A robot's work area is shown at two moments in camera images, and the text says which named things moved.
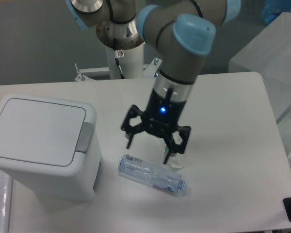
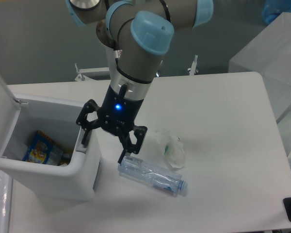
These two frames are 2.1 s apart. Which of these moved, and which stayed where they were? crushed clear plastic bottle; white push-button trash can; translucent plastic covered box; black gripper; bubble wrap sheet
Moved: white push-button trash can; black gripper
Stayed: translucent plastic covered box; bubble wrap sheet; crushed clear plastic bottle
